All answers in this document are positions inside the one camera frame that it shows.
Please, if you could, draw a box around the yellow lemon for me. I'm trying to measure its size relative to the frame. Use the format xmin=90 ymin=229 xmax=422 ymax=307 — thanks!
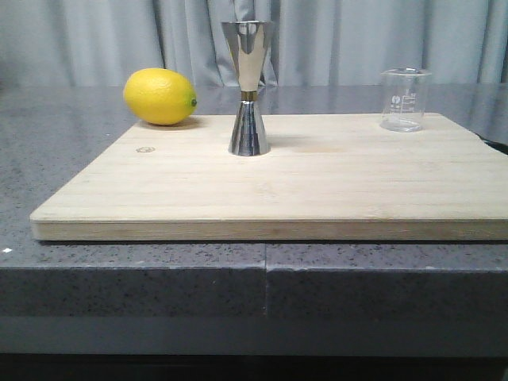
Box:
xmin=123 ymin=67 xmax=198 ymax=125

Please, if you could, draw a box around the clear glass beaker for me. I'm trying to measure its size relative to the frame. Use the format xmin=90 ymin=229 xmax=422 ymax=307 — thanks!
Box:
xmin=380 ymin=67 xmax=432 ymax=133

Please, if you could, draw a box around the silver steel jigger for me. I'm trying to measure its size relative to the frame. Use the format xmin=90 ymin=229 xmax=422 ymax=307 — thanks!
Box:
xmin=221 ymin=20 xmax=274 ymax=156

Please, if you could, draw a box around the black board handle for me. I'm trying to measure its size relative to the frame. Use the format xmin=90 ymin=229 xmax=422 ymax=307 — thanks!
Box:
xmin=479 ymin=135 xmax=508 ymax=155

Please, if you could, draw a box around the wooden cutting board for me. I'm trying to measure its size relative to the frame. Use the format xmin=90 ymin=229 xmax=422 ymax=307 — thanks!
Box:
xmin=30 ymin=114 xmax=507 ymax=241

